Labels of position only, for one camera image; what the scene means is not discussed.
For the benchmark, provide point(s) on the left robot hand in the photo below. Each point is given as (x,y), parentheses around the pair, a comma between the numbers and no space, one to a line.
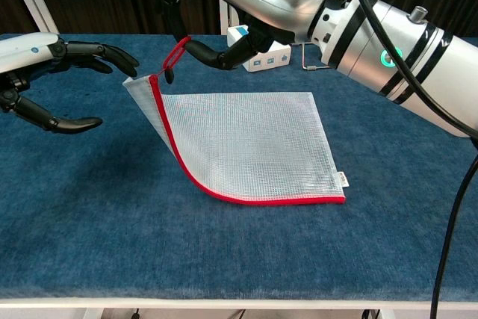
(22,50)

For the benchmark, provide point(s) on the white mesh pouch red trim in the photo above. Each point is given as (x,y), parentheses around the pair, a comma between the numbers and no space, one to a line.
(239,147)

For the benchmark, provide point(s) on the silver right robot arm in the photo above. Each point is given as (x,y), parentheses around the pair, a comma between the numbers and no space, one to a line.
(396,54)

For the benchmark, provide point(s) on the small white printed box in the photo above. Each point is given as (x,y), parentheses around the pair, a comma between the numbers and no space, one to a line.
(261,55)

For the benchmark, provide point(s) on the blue carpet table mat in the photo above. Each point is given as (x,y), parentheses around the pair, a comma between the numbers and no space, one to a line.
(186,222)

